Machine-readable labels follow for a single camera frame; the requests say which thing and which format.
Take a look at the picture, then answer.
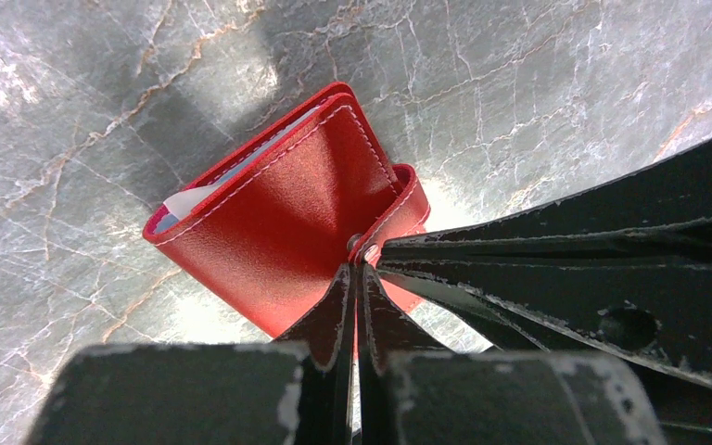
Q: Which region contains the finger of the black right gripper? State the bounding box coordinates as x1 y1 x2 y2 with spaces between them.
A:
381 138 712 263
378 255 712 388

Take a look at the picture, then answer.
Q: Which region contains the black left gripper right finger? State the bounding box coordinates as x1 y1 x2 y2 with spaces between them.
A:
359 264 454 444

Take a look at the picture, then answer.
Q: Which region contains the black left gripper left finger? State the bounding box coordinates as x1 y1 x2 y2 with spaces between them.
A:
275 264 356 444

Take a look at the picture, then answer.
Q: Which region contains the red leather card holder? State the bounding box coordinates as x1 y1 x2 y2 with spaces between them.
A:
143 82 431 337

